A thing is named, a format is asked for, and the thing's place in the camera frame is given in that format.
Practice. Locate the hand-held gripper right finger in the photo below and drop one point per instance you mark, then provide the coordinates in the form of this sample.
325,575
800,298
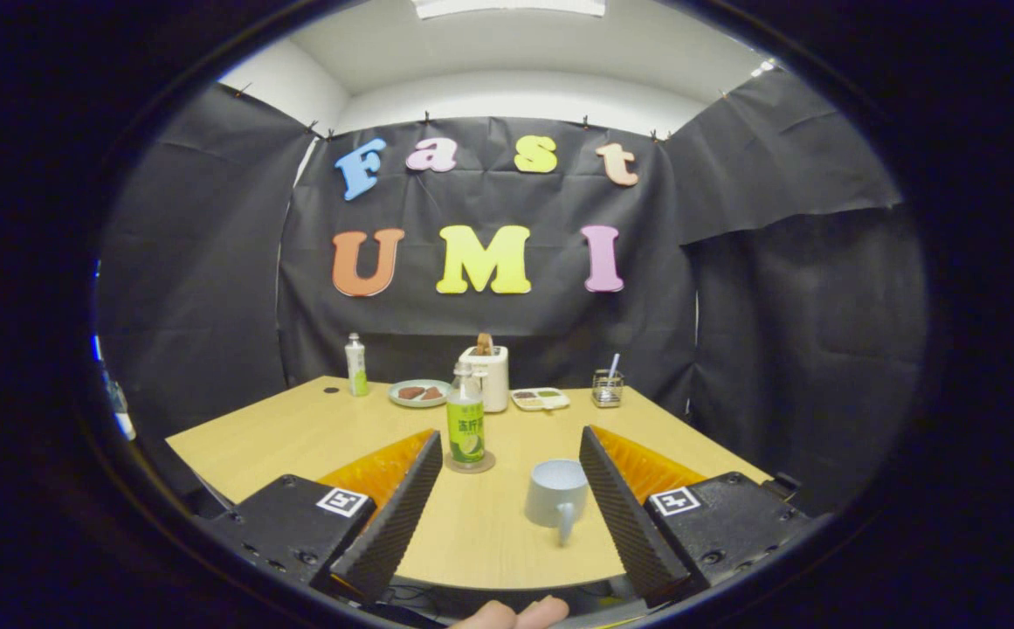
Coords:
624,515

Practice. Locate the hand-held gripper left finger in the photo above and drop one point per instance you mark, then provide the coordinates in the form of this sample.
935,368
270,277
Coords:
402,515

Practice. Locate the pale blue cup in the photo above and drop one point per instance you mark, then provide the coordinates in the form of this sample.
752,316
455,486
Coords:
550,502

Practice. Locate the round brown coaster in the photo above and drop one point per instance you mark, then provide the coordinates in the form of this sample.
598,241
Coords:
489,462

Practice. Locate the clear juice bottle green label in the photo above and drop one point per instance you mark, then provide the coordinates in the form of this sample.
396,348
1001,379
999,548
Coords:
465,428

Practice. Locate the small white green bottle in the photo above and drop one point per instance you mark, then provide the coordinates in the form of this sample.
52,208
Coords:
355,371

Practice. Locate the wooden table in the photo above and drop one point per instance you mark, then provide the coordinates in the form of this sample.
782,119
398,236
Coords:
489,542

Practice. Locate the pale green plate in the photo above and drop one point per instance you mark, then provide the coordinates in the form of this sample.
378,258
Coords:
395,397

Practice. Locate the brown food pieces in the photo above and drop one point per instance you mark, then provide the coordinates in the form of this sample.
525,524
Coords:
412,393

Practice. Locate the white divided tray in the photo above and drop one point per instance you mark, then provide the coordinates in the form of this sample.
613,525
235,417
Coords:
540,399

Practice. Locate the pale straw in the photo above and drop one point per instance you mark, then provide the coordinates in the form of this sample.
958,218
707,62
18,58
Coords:
614,362

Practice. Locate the black chair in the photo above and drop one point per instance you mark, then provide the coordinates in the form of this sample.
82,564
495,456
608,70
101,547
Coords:
784,486

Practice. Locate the white toaster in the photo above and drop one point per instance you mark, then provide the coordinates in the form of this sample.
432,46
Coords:
498,380

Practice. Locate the brown bread slice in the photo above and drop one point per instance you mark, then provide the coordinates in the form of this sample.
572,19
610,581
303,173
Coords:
485,343

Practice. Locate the black backdrop cloth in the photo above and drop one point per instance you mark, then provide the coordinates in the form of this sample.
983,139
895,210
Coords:
210,262

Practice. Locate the small ceiling light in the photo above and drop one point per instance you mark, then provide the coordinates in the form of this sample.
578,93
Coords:
762,67

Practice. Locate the large ceiling light panel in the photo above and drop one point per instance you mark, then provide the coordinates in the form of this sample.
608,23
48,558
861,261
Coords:
506,7

